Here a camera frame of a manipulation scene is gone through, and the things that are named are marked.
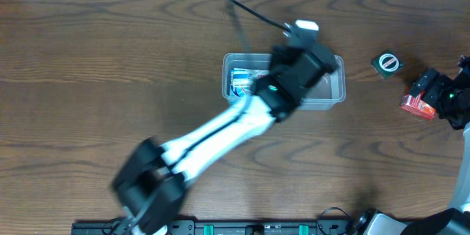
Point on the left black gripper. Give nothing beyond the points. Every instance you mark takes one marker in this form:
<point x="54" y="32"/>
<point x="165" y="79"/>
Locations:
<point x="319" y="53"/>

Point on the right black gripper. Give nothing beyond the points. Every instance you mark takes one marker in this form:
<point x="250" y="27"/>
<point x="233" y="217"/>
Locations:
<point x="425" y="83"/>

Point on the red small box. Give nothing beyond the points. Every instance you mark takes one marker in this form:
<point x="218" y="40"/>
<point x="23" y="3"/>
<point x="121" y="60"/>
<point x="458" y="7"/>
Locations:
<point x="416" y="106"/>

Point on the white Panadol box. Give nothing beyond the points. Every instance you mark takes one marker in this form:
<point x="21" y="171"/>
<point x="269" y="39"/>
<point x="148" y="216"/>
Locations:
<point x="246" y="77"/>

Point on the blue cooling patch box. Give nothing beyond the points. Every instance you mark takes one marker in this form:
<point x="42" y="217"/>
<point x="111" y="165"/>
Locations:
<point x="239" y="91"/>

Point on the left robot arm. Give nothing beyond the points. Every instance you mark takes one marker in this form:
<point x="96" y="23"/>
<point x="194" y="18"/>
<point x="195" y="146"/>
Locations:
<point x="153" y="182"/>

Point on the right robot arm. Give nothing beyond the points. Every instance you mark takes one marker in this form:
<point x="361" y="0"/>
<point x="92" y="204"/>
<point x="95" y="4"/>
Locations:
<point x="450" y="99"/>

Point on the clear plastic container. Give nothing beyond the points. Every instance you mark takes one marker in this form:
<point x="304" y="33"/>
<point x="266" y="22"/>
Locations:
<point x="330" y="90"/>

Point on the green Zam-Buk box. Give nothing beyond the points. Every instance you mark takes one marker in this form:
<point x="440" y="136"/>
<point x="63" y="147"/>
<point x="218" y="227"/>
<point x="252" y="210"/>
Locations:
<point x="387" y="64"/>

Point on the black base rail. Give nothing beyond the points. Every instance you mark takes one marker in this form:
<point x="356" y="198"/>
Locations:
<point x="332" y="221"/>

